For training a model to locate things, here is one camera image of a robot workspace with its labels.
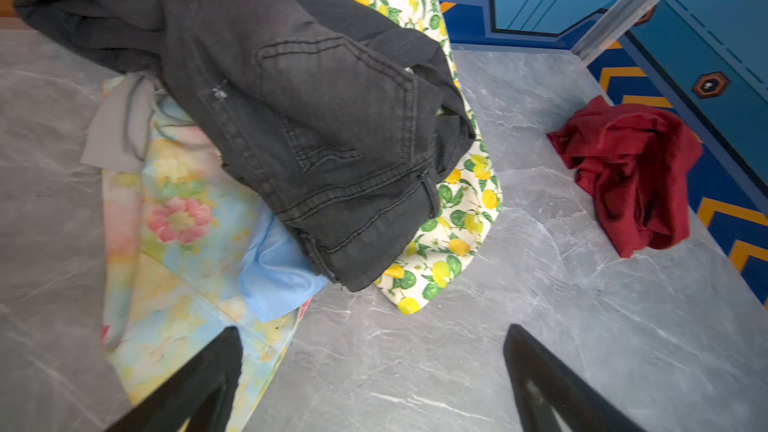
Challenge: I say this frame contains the pastel floral cloth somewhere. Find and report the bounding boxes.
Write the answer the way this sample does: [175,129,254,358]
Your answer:
[94,74,305,431]

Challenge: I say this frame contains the dark red cloth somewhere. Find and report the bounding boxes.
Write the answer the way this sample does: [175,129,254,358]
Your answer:
[547,96,703,258]

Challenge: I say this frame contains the lemon print cloth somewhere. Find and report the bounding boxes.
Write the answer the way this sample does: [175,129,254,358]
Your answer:
[356,0,502,315]

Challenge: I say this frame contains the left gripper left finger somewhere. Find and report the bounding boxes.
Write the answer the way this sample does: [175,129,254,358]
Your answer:
[109,326,243,431]

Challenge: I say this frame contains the light blue cloth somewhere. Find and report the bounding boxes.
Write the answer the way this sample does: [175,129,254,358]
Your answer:
[238,200,328,323]

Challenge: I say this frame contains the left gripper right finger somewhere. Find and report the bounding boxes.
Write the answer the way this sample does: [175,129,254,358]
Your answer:
[503,324,643,432]

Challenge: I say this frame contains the dark grey jeans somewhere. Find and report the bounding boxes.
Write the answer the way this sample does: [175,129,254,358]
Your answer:
[13,0,475,292]

